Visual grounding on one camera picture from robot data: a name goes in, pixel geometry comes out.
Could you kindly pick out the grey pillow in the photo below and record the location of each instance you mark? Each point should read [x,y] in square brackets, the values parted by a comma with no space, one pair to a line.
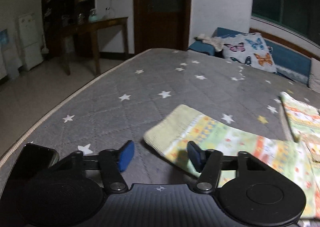
[315,74]

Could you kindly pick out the wooden side table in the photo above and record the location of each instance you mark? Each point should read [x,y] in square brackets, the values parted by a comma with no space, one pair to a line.
[105,22]

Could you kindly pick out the dark wooden door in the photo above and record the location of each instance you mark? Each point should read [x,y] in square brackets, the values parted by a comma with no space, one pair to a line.
[162,5]

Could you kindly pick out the blue sofa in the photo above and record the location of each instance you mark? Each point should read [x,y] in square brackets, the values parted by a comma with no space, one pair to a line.
[290,57]

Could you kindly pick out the teal jar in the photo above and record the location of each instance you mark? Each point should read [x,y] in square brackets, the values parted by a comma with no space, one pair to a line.
[93,17]

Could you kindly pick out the green patterned child's garment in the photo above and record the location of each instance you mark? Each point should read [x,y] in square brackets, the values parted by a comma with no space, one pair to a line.
[250,142]

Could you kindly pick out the white water dispenser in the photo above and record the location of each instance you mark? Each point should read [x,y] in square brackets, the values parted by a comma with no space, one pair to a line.
[28,39]

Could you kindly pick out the butterfly print pillow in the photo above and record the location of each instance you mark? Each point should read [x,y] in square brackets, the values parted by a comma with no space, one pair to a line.
[252,52]

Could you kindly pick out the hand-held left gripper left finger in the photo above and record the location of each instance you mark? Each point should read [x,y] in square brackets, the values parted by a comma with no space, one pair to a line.
[126,156]

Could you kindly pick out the black smartphone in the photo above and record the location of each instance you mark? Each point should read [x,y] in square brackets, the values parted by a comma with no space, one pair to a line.
[32,159]

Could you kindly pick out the green framed window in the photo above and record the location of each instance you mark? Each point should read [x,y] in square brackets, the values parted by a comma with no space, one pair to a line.
[282,0]

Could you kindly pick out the cream crumpled cloth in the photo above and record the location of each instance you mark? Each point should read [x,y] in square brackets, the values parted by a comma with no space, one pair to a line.
[215,41]

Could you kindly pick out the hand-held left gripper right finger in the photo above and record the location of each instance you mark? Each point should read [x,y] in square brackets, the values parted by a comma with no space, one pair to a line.
[195,157]

